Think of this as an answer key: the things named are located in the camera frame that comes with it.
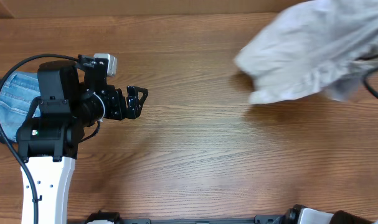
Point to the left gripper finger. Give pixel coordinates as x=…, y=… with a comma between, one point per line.
x=136, y=95
x=134, y=107

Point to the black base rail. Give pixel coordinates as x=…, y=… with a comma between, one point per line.
x=258, y=219

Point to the beige khaki shorts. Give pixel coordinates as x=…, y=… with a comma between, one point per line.
x=321, y=46

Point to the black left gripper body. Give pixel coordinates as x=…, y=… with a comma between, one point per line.
x=114, y=107

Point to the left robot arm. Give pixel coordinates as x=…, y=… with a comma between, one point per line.
x=74, y=94

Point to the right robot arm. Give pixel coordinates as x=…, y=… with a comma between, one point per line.
x=301, y=214

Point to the blue denim jeans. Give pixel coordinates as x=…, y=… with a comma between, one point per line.
x=15, y=100

